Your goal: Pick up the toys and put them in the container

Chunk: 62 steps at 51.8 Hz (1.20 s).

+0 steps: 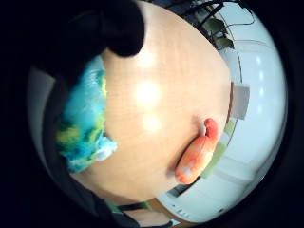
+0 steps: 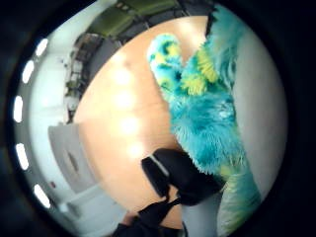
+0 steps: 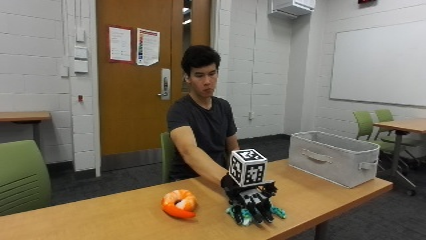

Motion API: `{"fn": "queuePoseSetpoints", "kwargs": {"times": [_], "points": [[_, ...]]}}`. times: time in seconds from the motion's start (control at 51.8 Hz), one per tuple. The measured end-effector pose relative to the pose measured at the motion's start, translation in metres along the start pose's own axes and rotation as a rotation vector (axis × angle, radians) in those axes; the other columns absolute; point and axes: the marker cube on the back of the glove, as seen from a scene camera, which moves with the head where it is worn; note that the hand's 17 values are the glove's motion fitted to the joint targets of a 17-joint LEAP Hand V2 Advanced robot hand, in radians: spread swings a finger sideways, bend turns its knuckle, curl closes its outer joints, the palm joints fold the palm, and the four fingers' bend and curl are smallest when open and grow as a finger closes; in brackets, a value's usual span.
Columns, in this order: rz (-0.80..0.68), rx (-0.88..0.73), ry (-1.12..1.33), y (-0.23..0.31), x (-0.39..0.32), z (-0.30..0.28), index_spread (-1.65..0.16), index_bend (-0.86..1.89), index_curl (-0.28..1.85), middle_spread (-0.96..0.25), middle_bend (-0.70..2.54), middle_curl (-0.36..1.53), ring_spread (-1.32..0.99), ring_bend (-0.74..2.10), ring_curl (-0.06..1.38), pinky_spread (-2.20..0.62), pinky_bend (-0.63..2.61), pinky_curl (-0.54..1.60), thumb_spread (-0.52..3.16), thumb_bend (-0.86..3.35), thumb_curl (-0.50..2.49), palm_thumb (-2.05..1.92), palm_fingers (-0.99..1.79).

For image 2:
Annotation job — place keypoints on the green sofa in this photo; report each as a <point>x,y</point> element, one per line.
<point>131,16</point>

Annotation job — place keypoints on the grey door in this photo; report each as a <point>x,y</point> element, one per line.
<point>70,158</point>

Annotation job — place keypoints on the turquoise yellow fluffy soft toy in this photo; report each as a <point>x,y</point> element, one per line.
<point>204,121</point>

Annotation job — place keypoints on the white ceiling lamp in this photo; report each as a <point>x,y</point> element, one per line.
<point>28,71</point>
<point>22,156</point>
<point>41,196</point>
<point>41,46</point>
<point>18,108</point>

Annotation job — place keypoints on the cluttered shelf unit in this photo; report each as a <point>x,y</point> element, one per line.
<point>76,72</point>

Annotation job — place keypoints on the white desk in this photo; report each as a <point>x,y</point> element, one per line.
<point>89,207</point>

